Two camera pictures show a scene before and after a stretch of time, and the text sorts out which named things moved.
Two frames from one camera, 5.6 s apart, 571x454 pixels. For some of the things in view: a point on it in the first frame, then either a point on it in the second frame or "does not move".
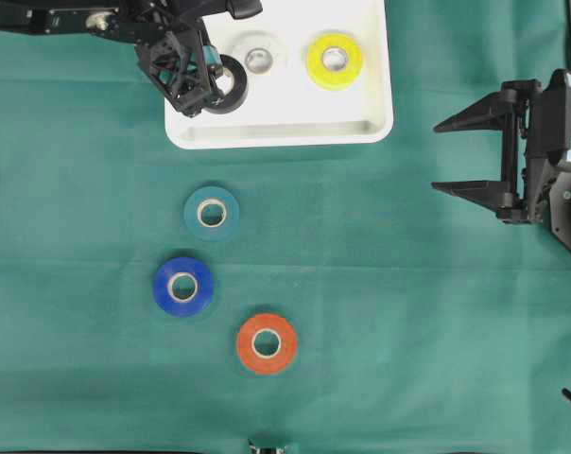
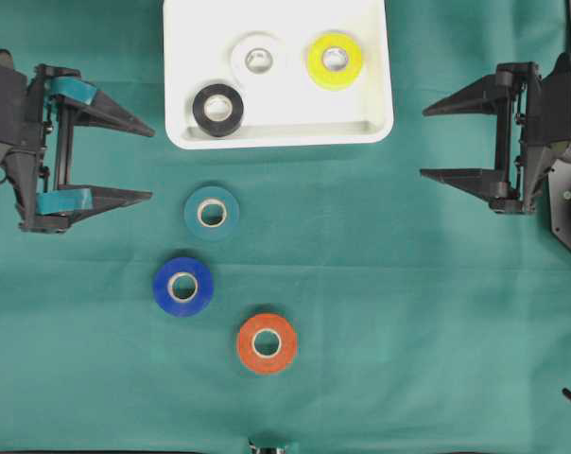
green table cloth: [138, 296] does not move
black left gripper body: [153, 23] → [14, 131]
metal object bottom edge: [253, 449] does not move
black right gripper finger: [514, 97] → [510, 81]
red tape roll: [260, 365] does not move
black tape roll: [240, 83] → [211, 127]
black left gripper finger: [185, 67] → [58, 210]
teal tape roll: [211, 213] does not move
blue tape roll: [182, 287] does not move
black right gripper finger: [500, 196] → [477, 183]
